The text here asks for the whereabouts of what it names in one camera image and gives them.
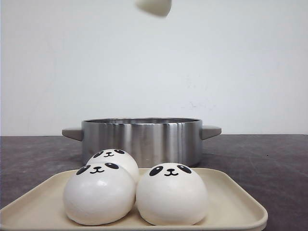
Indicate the white panda bun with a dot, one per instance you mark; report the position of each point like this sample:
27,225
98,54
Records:
118,157
99,193
172,194

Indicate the cream panda bun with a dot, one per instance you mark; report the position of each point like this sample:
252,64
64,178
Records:
155,7

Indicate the stainless steel steamer pot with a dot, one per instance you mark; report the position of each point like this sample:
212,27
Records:
150,141

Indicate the beige rectangular tray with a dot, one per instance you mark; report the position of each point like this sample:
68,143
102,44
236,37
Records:
231,208

